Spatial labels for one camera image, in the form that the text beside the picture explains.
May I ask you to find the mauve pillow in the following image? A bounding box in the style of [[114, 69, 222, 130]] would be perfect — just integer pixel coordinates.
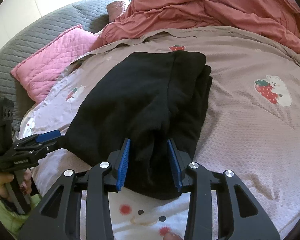
[[106, 1, 130, 23]]

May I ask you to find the pink quilted pillow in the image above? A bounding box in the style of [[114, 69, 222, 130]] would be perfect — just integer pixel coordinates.
[[10, 24, 102, 103]]

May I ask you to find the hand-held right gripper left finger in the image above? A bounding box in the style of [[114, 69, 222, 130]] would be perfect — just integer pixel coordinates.
[[19, 138, 132, 240]]

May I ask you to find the strawberry printed blanket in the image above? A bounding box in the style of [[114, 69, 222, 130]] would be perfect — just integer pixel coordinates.
[[19, 25, 300, 240]]

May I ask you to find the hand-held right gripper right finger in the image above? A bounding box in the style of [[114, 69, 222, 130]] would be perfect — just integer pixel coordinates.
[[167, 139, 277, 240]]

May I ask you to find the grey quilted cover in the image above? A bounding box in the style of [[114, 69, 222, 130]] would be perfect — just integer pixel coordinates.
[[0, 0, 135, 105]]

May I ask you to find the black garment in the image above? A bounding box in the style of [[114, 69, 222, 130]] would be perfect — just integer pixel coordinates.
[[64, 51, 213, 200]]

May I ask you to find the person's left forearm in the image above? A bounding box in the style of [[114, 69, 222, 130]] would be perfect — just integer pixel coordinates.
[[0, 177, 42, 238]]

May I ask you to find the person's left hand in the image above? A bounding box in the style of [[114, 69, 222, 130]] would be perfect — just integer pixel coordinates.
[[0, 170, 33, 203]]

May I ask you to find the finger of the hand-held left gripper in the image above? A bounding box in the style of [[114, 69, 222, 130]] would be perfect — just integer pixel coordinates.
[[15, 136, 65, 161], [14, 130, 62, 148]]

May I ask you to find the red duvet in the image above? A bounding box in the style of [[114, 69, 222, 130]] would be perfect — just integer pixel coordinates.
[[90, 0, 300, 54]]

